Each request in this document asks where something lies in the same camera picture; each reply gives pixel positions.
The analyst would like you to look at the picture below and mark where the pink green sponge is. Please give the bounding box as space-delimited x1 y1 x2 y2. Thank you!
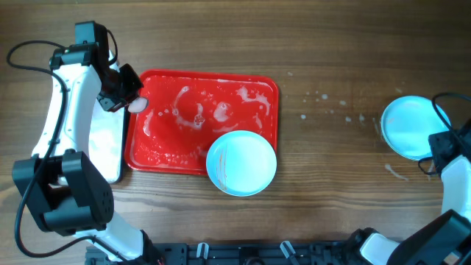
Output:
128 97 149 113

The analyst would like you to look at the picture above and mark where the light blue plate top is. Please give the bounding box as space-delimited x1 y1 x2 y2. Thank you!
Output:
380 96 448 160

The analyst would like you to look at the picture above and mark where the light blue plate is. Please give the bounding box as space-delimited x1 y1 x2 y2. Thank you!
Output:
205 130 277 197
380 96 448 160

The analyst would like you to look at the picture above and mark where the light blue plate bottom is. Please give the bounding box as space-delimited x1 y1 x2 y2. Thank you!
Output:
205 130 277 197

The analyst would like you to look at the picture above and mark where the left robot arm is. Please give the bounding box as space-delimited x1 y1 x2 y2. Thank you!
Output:
12 21 165 264

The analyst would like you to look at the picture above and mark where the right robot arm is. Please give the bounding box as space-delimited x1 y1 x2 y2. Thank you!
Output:
341 122 470 264

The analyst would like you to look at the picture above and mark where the black soapy water tray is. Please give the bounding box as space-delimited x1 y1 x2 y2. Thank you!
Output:
88 101 127 183

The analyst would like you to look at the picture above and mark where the red plastic tray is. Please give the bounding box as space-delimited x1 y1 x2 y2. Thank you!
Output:
124 69 280 175

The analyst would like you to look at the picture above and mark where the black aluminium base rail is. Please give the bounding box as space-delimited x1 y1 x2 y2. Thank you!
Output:
85 239 354 265

